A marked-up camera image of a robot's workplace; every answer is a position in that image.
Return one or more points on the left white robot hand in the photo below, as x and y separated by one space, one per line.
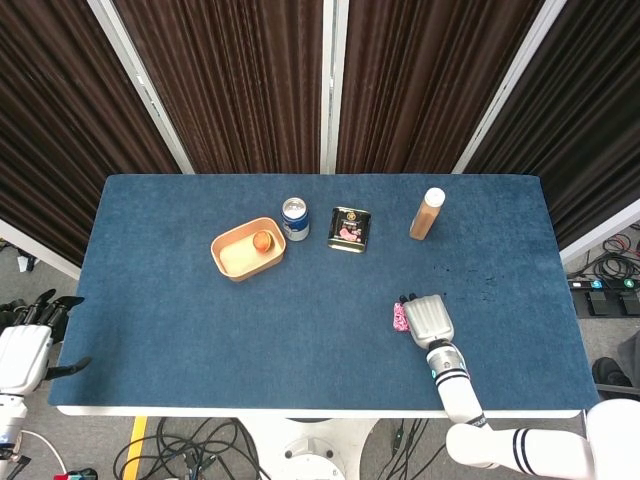
22 355

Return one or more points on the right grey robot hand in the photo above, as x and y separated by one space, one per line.
429 320

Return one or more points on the pink patterned card deck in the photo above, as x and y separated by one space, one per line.
399 320

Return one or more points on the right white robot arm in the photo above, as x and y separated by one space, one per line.
457 395

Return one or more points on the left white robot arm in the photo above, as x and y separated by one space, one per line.
10 420

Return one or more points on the tan paper bowl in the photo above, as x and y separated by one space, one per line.
235 260

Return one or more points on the small white floor box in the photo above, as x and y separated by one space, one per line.
24 263

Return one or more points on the brown drink bottle white cap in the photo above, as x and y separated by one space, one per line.
422 222

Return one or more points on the black gold luncheon meat tin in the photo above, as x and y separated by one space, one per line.
348 227

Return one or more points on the blue table cloth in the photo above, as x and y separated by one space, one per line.
300 325

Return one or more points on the yellow floor tape strip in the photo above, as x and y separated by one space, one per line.
136 445

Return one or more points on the blue white drink can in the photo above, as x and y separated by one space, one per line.
296 227

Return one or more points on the black foot pedal blue label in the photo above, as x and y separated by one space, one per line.
600 302

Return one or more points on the red green round fruit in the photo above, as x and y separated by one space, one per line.
261 242

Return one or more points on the black office chair base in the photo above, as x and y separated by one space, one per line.
607 372

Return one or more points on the black foot pedal green label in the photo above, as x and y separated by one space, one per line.
630 300

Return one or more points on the brown pleated curtain panel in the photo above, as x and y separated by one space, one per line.
425 85
235 85
585 125
65 125

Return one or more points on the white partition bottom rail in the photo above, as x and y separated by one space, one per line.
40 247
600 232

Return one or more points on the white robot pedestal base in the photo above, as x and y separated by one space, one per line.
305 450

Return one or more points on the white table frame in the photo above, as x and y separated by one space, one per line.
250 412

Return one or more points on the white partition post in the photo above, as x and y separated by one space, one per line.
142 90
334 85
505 95

